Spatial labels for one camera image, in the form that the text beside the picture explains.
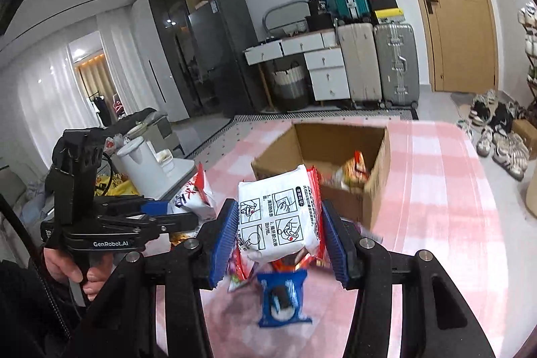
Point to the person's left hand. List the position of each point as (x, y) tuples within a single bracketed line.
[(62, 268)]

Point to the brown cardboard SF box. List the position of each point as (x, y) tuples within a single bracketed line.
[(327, 147)]

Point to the dark grey refrigerator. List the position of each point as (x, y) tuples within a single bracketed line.
[(222, 32)]

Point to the white red noodle snack pack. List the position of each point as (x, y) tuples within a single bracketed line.
[(278, 216)]

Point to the blue Oreo snack pack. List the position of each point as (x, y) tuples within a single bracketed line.
[(282, 298)]

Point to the orange snack bag in box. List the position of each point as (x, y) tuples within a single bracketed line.
[(353, 174)]

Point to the white red snack bag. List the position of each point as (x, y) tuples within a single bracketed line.
[(195, 196)]

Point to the shoe rack with shoes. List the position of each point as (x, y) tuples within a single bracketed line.
[(526, 17)]

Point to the white kettle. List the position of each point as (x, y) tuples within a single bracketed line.
[(142, 168)]

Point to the black glass cabinet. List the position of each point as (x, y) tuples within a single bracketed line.
[(172, 26)]

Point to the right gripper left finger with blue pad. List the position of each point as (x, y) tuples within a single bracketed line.
[(121, 321)]

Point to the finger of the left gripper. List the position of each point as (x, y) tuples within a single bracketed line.
[(130, 205), (139, 223)]

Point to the purple candy bag left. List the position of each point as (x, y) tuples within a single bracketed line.
[(241, 270)]

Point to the white drawer desk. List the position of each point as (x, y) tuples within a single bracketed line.
[(323, 58)]

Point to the oval mirror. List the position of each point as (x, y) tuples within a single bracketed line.
[(287, 19)]

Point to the silver suitcase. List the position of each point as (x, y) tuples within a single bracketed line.
[(398, 63)]

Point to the pink checkered tablecloth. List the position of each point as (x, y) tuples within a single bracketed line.
[(437, 198)]

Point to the woven laundry basket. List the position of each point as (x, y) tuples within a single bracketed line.
[(291, 88)]

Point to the beige suitcase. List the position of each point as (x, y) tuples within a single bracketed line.
[(361, 62)]

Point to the white curtain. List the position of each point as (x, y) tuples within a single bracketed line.
[(41, 96)]

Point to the small cardboard box on floor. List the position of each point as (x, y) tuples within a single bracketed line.
[(528, 133)]

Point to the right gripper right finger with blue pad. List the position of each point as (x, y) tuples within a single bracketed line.
[(436, 319)]

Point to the white sneakers on floor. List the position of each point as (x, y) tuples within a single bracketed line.
[(508, 151)]

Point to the dotted floor rug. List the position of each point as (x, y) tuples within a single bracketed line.
[(405, 114)]

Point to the wooden door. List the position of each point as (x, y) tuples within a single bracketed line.
[(461, 45)]

